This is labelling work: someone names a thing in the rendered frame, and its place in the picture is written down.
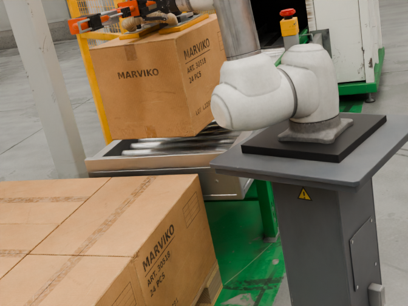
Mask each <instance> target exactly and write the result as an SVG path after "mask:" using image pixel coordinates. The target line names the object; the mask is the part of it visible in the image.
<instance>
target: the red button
mask: <svg viewBox="0 0 408 306"><path fill-rule="evenodd" d="M294 13H296V11H295V10H294V9H293V8H289V9H285V10H281V12H280V15H281V16H283V17H284V20H288V19H293V14H294Z"/></svg>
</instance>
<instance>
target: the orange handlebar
mask: <svg viewBox="0 0 408 306"><path fill-rule="evenodd" d="M153 4H156V2H155V1H147V6H150V5H153ZM126 7H129V6H126ZM122 8H125V7H120V8H114V9H112V10H117V12H118V13H121V10H120V9H122ZM129 8H130V11H131V12H134V11H135V7H134V6H133V5H132V6H130V7H129ZM110 11H111V10H110ZM100 18H101V23H102V22H105V21H108V20H109V17H108V16H107V15H104V16H101V17H100ZM80 25H81V29H85V28H86V27H87V24H86V23H85V22H84V23H81V24H80ZM72 27H73V29H74V30H79V28H78V24H77V23H74V24H73V26H72Z"/></svg>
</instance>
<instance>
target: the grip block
mask: <svg viewBox="0 0 408 306"><path fill-rule="evenodd" d="M132 5H133V6H134V7H135V11H134V12H131V16H129V17H132V16H139V15H140V14H142V13H144V12H147V11H149V7H148V6H147V1H140V0H138V1H137V0H133V1H130V0H127V1H126V2H119V3H118V4H117V6H118V8H120V7H126V6H132Z"/></svg>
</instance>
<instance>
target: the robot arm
mask: <svg viewBox="0 0 408 306"><path fill-rule="evenodd" d="M140 1H155V2H156V4H157V8H154V9H152V10H149V11H147V12H144V13H142V14H140V15H139V16H134V18H138V17H142V18H143V21H155V20H162V21H166V20H168V13H170V12H176V11H181V12H189V11H194V10H200V11H208V10H215V11H216V15H217V20H218V23H219V29H220V33H221V36H222V41H223V46H224V49H225V54H226V59H227V61H225V62H224V63H223V65H222V67H221V69H220V83H219V85H217V86H216V87H215V88H214V90H213V92H212V95H211V112H212V114H213V117H214V119H215V120H216V122H217V123H218V124H219V125H220V126H221V127H223V128H225V129H230V130H234V131H255V130H258V129H263V128H266V127H269V126H272V125H274V124H278V123H280V122H282V121H284V120H287V119H289V126H290V127H289V128H288V129H287V130H286V131H285V132H283V133H281V134H279V135H278V136H277V137H278V140H279V141H303V142H313V143H323V144H331V143H333V142H334V141H335V138H337V137H338V136H339V135H340V134H341V133H342V132H344V131H345V130H346V129H347V128H348V127H349V126H352V125H353V120H352V119H349V118H340V114H339V92H338V82H337V77H336V71H335V67H334V65H333V62H332V59H331V58H330V55H329V54H328V52H327V51H326V50H325V49H324V48H323V47H322V46H321V45H319V44H299V45H295V46H292V47H290V48H289V49H288V50H287V51H286V52H285V53H284V54H283V56H282V58H281V64H280V65H278V66H277V67H276V66H275V65H274V63H273V62H272V59H271V58H270V57H269V56H268V55H267V54H266V53H264V52H261V49H260V44H259V39H258V35H257V30H256V25H255V22H254V16H253V11H252V8H251V3H250V0H140ZM158 10H159V11H161V12H163V13H165V14H164V15H162V16H151V17H146V15H148V14H151V13H154V12H156V11H158Z"/></svg>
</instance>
